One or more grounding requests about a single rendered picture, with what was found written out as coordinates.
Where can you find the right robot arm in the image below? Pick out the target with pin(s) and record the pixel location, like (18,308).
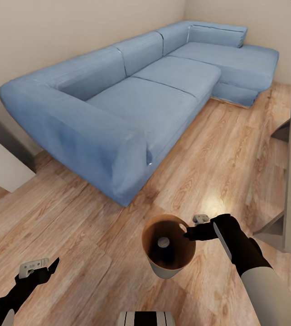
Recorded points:
(270,297)

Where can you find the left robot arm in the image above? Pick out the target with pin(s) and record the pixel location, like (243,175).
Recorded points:
(26,281)

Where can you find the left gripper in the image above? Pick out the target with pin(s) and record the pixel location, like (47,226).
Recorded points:
(39,276)

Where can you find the robot trunk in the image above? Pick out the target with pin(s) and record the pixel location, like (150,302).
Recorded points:
(145,319)

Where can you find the can of soda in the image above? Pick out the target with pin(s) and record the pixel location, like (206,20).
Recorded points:
(166,249)

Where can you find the trash can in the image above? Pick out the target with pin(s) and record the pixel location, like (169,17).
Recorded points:
(184,249)

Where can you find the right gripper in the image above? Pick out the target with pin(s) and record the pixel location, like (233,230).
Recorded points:
(196,233)

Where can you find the sofa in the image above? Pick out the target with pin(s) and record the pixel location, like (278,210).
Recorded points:
(112,115)

